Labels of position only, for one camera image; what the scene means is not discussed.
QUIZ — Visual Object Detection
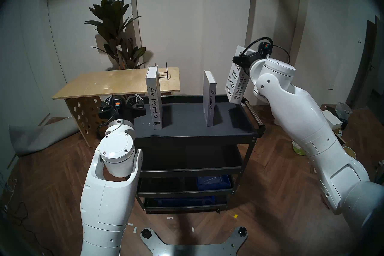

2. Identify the large white Arletta book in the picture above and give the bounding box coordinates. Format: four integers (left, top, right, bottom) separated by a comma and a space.
145, 66, 163, 129

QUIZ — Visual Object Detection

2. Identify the grey rolled floor mat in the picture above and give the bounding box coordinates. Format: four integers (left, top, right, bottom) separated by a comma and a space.
9, 117, 80, 157

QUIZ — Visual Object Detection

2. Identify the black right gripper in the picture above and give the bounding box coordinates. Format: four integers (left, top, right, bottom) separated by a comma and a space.
233, 52, 264, 76

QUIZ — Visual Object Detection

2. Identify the dark door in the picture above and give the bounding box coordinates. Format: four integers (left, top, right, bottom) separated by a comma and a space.
348, 15, 384, 109

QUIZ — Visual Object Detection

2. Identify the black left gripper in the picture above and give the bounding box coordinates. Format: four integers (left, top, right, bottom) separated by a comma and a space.
100, 94, 146, 123

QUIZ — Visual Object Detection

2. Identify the white Design Hotels yearbook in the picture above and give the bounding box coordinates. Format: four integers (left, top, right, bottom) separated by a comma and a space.
225, 45, 258, 105

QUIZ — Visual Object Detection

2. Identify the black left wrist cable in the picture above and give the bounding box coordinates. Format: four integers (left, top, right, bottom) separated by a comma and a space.
97, 108, 119, 130

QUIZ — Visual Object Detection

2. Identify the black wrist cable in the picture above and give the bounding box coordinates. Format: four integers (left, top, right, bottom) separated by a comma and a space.
241, 37, 291, 64
97, 108, 119, 130

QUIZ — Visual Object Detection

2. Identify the bin with green bag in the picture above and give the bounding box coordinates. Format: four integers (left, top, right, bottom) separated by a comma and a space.
292, 140, 306, 156

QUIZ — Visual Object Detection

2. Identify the black wire book stand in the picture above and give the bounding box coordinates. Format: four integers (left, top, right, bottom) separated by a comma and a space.
158, 63, 170, 81

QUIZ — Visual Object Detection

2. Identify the grey metal robot base plate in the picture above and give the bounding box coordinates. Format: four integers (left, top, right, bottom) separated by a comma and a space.
140, 227, 249, 256

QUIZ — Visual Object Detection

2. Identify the thin white Discontent book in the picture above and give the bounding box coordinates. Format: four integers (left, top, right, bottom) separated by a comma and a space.
203, 71, 217, 127

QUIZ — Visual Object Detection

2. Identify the black three-tier utility cart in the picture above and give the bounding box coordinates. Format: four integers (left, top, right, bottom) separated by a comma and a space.
132, 95, 266, 214

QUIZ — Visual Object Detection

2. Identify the blue plastic bin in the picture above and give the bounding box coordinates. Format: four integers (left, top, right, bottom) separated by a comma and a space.
196, 175, 232, 190

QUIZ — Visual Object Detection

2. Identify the white cardboard box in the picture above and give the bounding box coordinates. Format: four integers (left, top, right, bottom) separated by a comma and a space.
322, 110, 343, 130

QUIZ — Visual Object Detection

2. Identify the clear plastic storage container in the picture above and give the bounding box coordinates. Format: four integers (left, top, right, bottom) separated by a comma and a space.
335, 102, 353, 118

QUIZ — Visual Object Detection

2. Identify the light wooden table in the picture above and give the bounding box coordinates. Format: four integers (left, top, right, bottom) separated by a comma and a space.
52, 67, 180, 148

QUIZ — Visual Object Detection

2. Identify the black floor cable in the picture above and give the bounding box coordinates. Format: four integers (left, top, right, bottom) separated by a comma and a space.
0, 180, 45, 254

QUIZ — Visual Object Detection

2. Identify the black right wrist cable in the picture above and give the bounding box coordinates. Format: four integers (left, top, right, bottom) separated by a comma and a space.
241, 37, 291, 64

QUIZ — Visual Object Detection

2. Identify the tall dark-leaved potted plant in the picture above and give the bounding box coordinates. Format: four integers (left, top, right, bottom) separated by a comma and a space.
84, 0, 146, 70

